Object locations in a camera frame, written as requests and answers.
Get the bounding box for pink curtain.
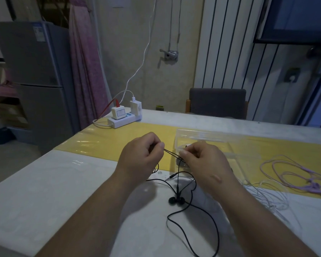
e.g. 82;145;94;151
68;0;110;130

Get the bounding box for person's left forearm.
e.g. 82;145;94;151
36;171;146;257

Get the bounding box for white panel radiator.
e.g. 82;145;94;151
194;0;297;123

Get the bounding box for purple wired earphones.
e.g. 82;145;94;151
259;155;321;199

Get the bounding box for white wired earphones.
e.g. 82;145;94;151
239;179;304;233

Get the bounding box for grey hanging cords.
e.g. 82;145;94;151
168;0;183;51

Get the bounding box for white charging cable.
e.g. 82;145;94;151
92;0;159;128

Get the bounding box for person's left hand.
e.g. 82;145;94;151
114;132;165;185

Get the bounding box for person's right forearm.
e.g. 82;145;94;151
202;182;319;257

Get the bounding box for clear plastic box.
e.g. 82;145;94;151
174;128;263;182

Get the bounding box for dark framed window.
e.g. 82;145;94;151
253;0;321;46

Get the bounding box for white charger with display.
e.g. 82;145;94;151
111;105;127;120

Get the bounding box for metal wall valve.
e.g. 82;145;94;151
159;48;179;62

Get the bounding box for black wired earphones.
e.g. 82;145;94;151
146;146;220;257

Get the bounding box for grey refrigerator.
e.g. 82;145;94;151
0;21;79;154

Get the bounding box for white plug adapter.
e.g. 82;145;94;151
130;100;142;116

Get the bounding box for red cable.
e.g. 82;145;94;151
100;98;121;118

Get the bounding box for grey upholstered chair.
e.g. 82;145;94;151
186;88;249;120

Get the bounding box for person's right hand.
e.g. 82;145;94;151
180;141;234;197

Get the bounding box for wall socket with plug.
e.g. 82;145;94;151
284;67;300;84

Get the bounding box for yellow table runner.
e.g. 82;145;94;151
53;121;321;201

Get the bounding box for white power strip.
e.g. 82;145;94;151
107;114;142;129

